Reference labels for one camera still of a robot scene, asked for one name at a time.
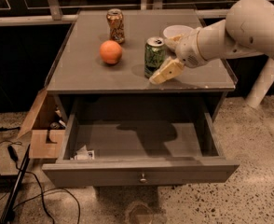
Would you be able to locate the orange fruit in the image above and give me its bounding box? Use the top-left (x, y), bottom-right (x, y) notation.
top-left (100, 40), bottom-right (122, 64)

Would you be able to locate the black flat bar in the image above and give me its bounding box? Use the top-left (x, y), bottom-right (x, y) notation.
top-left (0, 147), bottom-right (30, 224)

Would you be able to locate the white ceramic bowl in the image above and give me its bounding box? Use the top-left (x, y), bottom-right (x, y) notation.
top-left (163, 25), bottom-right (192, 40)

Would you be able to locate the round metal drawer knob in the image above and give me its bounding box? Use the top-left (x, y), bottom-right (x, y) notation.
top-left (139, 174), bottom-right (147, 184)

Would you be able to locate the grey cabinet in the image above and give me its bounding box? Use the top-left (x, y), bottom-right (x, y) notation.
top-left (44, 8), bottom-right (239, 123)

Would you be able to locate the open cardboard box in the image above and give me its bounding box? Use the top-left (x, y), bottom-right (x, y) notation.
top-left (18, 88), bottom-right (65, 159)

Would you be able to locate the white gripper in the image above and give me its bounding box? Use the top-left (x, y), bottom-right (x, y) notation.
top-left (149, 28), bottom-right (207, 84)

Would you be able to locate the green soda can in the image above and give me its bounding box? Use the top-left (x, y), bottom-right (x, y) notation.
top-left (144, 36), bottom-right (166, 77)

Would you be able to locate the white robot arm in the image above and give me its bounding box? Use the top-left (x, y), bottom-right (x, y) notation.
top-left (150, 0), bottom-right (274, 107)

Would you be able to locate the black plug connector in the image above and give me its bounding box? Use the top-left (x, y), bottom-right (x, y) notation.
top-left (7, 146), bottom-right (18, 162)

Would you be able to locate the grey open top drawer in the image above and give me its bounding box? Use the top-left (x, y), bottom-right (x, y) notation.
top-left (41, 94), bottom-right (241, 189)

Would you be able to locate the white paper scrap in drawer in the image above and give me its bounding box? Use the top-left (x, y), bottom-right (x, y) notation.
top-left (74, 146), bottom-right (95, 160)

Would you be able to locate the metal window railing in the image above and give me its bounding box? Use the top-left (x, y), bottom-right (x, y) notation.
top-left (0, 0), bottom-right (274, 28)

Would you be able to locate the gold soda can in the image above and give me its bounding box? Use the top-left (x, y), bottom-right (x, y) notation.
top-left (106, 8), bottom-right (125, 44)

